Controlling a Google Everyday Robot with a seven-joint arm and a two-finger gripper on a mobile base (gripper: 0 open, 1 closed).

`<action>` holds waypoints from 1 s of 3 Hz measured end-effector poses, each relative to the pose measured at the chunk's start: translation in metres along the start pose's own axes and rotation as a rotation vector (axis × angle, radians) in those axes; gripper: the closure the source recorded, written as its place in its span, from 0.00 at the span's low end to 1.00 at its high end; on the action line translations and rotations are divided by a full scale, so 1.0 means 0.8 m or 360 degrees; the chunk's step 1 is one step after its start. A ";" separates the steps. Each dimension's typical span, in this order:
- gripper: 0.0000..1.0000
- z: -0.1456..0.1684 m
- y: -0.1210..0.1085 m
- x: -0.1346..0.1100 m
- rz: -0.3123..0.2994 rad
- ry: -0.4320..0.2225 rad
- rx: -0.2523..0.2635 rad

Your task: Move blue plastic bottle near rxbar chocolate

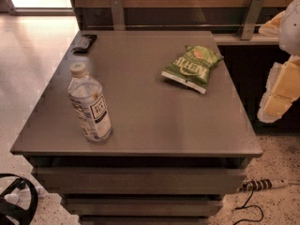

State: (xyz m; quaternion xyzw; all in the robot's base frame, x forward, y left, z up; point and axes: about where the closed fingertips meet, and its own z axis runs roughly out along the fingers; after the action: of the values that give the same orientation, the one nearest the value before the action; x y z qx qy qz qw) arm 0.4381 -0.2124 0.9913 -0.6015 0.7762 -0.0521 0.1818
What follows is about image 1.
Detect black power cable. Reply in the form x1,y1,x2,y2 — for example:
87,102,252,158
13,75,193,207
232,187,265,225

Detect left metal wall bracket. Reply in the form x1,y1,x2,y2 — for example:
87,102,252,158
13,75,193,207
110,0,126,31

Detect metal wall bracket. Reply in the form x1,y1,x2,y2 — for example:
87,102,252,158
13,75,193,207
240,0,265,39
110,0,126,31

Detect grey drawer cabinet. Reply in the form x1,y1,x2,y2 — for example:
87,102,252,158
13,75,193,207
12,31,263,225

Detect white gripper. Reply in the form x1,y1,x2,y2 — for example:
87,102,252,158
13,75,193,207
257,0,300,123

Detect striped power strip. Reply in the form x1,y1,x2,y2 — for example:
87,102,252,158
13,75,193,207
238,179,289,192

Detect green chip bag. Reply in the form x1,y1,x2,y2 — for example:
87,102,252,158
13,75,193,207
161,45,223,95

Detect grey wall shelf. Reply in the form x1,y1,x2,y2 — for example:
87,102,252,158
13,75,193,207
213,34,278,46

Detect right metal wall bracket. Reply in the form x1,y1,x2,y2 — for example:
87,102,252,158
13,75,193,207
240,0,265,39

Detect black chair base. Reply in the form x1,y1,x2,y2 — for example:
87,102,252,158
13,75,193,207
0,173,38,225

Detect clear plastic water bottle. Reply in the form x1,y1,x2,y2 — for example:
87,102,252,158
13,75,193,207
68,62,112,143

